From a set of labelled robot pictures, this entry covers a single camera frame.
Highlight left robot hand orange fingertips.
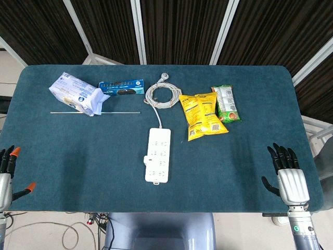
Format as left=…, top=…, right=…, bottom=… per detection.
left=0, top=145, right=37, bottom=213

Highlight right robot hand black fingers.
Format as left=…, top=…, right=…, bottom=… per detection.
left=261, top=142, right=311, bottom=207

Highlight white power strip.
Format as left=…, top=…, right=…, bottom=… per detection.
left=144, top=127, right=172, bottom=186

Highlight white metal rack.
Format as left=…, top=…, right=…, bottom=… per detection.
left=301, top=114, right=333, bottom=155

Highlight teal table cloth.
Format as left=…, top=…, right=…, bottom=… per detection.
left=0, top=64, right=325, bottom=214

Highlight green snack bag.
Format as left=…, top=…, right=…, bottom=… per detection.
left=210, top=84, right=243, bottom=124

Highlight yellow snack bag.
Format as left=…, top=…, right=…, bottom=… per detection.
left=178, top=92, right=230, bottom=142

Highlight white blue wipes pack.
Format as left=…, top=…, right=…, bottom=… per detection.
left=48, top=71, right=111, bottom=117

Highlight thin metal rod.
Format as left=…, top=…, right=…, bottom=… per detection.
left=50, top=111, right=142, bottom=115

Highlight blue-grey robot torso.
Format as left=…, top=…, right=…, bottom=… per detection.
left=104, top=212, right=217, bottom=250

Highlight blue cookie box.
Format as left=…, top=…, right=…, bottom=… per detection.
left=97, top=79, right=145, bottom=97

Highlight dark folding screen partition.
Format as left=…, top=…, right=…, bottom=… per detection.
left=0, top=0, right=333, bottom=124

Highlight beige floor cable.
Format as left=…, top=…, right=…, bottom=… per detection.
left=4, top=220, right=97, bottom=250

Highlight black floor cable bundle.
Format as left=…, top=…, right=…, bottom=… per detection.
left=83, top=212, right=116, bottom=250

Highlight white cable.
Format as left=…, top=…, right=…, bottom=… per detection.
left=143, top=72, right=183, bottom=129

